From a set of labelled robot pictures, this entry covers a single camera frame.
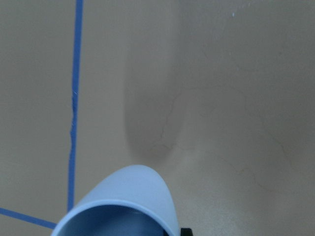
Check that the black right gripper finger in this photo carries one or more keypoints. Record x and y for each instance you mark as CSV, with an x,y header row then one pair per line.
x,y
186,232

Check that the light blue plastic cup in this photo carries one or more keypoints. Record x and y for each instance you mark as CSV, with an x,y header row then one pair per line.
x,y
132,201

